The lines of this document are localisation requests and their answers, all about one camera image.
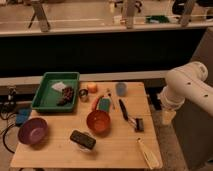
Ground teal sponge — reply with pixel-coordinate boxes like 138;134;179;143
98;98;110;113

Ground red bowl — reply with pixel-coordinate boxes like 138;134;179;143
86;110;111;134

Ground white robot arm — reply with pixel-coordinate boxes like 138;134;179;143
159;61;213;117

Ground purple bowl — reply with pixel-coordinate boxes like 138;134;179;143
18;118;48;145

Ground orange block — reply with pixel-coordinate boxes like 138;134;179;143
87;82;98;93

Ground orange carrot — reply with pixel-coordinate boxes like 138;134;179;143
91;95;104;111

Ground small metal cup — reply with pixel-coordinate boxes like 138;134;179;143
79;89;89;102

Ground brown grapes bunch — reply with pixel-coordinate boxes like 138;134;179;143
57;87;74;106

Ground white cloth piece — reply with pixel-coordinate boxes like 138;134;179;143
52;82;66;92

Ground green plastic tray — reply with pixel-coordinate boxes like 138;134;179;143
31;72;80;113

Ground black rectangular block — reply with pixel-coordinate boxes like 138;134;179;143
69;129;97;150

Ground yellow whisk brush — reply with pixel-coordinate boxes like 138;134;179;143
137;138;159;169

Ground blue box device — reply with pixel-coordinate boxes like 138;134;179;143
15;108;31;126

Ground black handled knife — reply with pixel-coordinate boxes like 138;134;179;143
119;99;128;121

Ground black cables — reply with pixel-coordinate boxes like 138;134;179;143
0;99;19;154

